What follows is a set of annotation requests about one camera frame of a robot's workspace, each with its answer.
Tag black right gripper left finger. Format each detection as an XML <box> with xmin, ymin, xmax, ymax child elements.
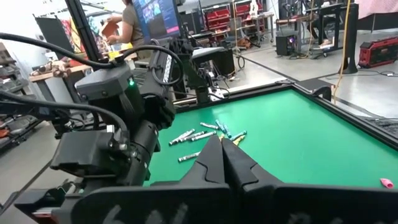
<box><xmin>71</xmin><ymin>135</ymin><xmax>233</xmax><ymax>224</ymax></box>

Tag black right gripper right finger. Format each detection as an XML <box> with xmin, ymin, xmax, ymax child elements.
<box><xmin>221</xmin><ymin>138</ymin><xmax>398</xmax><ymax>224</ymax></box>

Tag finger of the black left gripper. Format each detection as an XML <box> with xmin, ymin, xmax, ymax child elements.
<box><xmin>14</xmin><ymin>185</ymin><xmax>81</xmax><ymax>224</ymax></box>

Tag wooden background workbench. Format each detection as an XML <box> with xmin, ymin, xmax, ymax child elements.
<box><xmin>29</xmin><ymin>63</ymin><xmax>94</xmax><ymax>83</ymax></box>

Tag pink eraser cap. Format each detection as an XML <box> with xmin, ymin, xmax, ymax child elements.
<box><xmin>379</xmin><ymin>178</ymin><xmax>395</xmax><ymax>190</ymax></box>

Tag person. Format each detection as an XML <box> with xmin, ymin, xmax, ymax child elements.
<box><xmin>104</xmin><ymin>0</ymin><xmax>147</xmax><ymax>52</ymax></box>

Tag large monitor screen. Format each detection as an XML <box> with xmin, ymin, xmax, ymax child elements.
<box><xmin>132</xmin><ymin>0</ymin><xmax>185</xmax><ymax>42</ymax></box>

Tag black computer tower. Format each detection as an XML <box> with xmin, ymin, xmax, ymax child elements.
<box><xmin>275</xmin><ymin>33</ymin><xmax>300</xmax><ymax>57</ymax></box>

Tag red toolbox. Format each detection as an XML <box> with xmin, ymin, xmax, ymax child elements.
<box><xmin>357</xmin><ymin>36</ymin><xmax>398</xmax><ymax>70</ymax></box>

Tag black pillar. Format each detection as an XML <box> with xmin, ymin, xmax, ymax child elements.
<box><xmin>340</xmin><ymin>2</ymin><xmax>361</xmax><ymax>75</ymax></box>

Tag red shelf bins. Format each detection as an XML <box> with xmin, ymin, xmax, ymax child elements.
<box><xmin>233</xmin><ymin>0</ymin><xmax>259</xmax><ymax>19</ymax></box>
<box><xmin>201</xmin><ymin>3</ymin><xmax>233</xmax><ymax>34</ymax></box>

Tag pink cloth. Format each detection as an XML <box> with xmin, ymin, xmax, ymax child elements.
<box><xmin>354</xmin><ymin>0</ymin><xmax>398</xmax><ymax>20</ymax></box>

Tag black table frame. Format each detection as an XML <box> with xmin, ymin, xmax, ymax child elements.
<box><xmin>174</xmin><ymin>79</ymin><xmax>398</xmax><ymax>150</ymax></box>

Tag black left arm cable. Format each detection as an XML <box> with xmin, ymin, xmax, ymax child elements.
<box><xmin>0</xmin><ymin>32</ymin><xmax>119</xmax><ymax>71</ymax></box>

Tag yellow extension cable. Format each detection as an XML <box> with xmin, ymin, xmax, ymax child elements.
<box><xmin>331</xmin><ymin>0</ymin><xmax>352</xmax><ymax>105</ymax></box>

